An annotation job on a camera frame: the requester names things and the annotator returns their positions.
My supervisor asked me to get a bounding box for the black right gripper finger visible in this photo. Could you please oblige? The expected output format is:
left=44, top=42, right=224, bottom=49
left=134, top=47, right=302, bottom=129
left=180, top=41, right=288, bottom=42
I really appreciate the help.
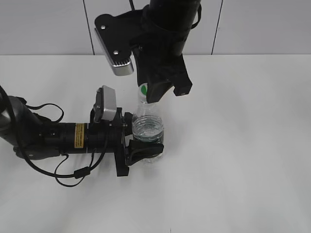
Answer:
left=146, top=82, right=172, bottom=103

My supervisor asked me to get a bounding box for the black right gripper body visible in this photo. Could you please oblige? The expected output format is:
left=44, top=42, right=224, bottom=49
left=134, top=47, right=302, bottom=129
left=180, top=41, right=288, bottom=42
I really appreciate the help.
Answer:
left=132, top=7, right=192, bottom=96

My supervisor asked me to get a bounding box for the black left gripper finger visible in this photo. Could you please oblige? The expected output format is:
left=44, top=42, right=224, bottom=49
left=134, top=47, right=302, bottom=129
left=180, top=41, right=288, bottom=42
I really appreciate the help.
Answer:
left=123, top=112, right=133, bottom=136
left=127, top=140, right=164, bottom=166

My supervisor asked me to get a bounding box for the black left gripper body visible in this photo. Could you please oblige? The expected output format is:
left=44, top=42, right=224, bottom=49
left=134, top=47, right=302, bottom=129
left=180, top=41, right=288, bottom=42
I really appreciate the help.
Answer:
left=87, top=107, right=129, bottom=177

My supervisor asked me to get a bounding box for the white green bottle cap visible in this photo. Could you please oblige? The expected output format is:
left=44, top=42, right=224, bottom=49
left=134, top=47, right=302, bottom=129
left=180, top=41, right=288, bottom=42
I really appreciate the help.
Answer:
left=138, top=83, right=148, bottom=104

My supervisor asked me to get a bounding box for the clear cestbon water bottle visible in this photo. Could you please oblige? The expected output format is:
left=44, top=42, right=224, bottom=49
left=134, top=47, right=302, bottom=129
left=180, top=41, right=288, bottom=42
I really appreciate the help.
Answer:
left=131, top=100, right=165, bottom=165

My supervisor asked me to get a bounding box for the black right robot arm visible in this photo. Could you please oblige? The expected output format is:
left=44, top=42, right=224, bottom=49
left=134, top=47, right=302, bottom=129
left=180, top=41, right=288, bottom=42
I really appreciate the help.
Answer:
left=133, top=0, right=202, bottom=103

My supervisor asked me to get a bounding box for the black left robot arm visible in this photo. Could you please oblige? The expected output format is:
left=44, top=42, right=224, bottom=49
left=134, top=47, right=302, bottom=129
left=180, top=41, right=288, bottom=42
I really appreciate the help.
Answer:
left=0, top=85, right=164, bottom=177

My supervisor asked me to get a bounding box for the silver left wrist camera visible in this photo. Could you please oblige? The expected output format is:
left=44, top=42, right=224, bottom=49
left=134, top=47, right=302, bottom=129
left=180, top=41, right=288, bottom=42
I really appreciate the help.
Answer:
left=93, top=85, right=117, bottom=123

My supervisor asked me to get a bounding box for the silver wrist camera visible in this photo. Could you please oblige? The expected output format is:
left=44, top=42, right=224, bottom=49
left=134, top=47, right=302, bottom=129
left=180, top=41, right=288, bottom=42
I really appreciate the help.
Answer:
left=93, top=85, right=117, bottom=123
left=94, top=10, right=144, bottom=76

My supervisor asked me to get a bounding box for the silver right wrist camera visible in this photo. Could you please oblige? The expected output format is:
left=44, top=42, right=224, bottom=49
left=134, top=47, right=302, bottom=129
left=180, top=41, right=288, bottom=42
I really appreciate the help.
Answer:
left=94, top=10, right=144, bottom=76

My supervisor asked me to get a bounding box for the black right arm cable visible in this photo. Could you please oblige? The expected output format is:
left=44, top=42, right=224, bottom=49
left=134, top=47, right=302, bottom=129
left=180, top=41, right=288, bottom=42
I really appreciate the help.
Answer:
left=191, top=3, right=203, bottom=29

